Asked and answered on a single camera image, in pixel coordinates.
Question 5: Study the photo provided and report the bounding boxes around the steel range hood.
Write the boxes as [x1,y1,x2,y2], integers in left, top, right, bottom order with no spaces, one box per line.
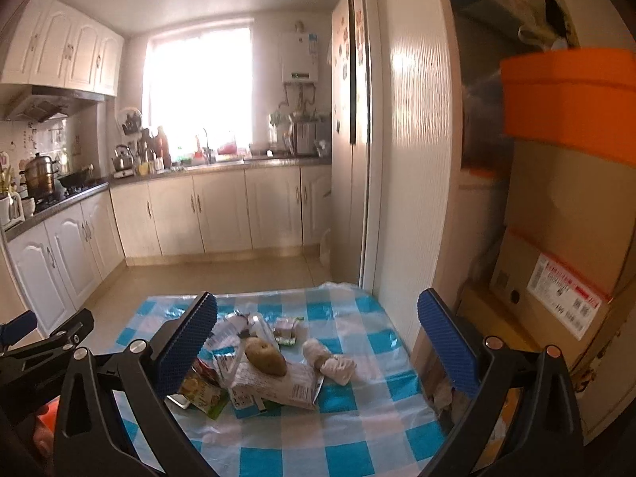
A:
[2,85,107,122]

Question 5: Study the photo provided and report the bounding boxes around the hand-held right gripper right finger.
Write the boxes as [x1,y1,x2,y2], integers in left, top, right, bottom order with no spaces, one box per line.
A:
[416,288,583,477]

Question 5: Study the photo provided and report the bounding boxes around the green snack packet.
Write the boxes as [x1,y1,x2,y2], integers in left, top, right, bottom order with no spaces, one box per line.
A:
[166,370,229,418]

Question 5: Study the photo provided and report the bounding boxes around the stainless steel countertop appliance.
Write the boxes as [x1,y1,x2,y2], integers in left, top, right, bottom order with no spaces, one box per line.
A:
[291,116,319,157]

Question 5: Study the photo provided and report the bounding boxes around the blue white checkered tablecloth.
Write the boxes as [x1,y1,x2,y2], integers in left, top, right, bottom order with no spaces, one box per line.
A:
[115,282,448,477]

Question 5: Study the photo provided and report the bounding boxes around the orange box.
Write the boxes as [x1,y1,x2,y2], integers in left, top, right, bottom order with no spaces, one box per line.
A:
[499,47,636,147]

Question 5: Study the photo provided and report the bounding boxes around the white water heater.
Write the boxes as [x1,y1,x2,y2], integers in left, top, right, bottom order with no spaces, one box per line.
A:
[279,30,320,83]

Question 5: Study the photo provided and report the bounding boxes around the white carton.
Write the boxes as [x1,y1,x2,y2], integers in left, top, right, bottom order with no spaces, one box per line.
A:
[226,358,324,411]

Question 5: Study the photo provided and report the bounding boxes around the steel kettle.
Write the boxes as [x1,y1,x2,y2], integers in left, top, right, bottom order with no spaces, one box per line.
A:
[112,144,136,172]

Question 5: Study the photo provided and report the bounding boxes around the gas stove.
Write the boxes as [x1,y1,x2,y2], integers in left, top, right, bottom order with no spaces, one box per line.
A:
[32,184,107,209]

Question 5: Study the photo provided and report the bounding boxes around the red brown bottle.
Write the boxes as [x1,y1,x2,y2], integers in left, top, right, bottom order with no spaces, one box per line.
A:
[156,126,172,169]

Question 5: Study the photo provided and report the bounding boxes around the round decorative plate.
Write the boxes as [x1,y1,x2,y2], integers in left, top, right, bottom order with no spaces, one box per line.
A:
[115,107,145,137]

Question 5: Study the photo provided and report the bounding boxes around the white wall cabinets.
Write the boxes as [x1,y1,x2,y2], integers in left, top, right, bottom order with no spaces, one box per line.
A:
[0,0,125,97]

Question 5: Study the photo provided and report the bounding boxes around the black wok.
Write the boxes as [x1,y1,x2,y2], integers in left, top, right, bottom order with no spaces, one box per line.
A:
[58,166,95,186]

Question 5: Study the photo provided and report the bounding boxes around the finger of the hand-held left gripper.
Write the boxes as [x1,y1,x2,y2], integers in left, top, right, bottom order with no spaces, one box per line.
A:
[0,310,38,347]
[0,308,95,365]

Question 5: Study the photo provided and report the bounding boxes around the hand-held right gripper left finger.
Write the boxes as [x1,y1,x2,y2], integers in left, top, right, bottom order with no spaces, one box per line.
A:
[52,292,219,477]

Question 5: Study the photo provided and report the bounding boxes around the cardboard box with shipping label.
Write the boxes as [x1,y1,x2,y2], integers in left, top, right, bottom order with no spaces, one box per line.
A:
[489,226,627,341]

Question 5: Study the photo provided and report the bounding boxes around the beige refrigerator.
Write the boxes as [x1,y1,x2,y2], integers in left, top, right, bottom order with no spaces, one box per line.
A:
[329,0,373,284]

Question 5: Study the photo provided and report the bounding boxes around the white kitchen base cabinets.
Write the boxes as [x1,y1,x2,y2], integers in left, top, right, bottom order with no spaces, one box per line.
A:
[0,156,333,339]

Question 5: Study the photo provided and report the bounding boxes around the brown potato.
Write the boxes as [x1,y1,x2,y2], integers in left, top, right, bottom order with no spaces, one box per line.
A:
[243,336,289,377]

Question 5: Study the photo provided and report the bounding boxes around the large plain cardboard box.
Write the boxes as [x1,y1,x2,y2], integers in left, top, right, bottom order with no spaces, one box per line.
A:
[504,136,636,279]

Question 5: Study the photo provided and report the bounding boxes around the steel steamer pot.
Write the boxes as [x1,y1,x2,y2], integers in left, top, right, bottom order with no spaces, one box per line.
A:
[20,153,63,194]

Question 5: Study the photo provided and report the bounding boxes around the bright kitchen window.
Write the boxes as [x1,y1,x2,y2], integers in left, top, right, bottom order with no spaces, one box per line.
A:
[144,27,254,160]

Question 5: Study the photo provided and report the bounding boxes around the white electric kettle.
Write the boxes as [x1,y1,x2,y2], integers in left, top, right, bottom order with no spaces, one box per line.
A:
[0,194,25,225]

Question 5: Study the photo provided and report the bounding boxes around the white paper towel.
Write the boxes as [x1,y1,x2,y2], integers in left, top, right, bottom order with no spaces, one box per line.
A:
[302,339,357,387]

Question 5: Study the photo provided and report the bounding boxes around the clear plastic wrapper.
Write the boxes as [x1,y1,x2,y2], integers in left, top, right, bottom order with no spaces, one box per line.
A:
[209,308,271,359]

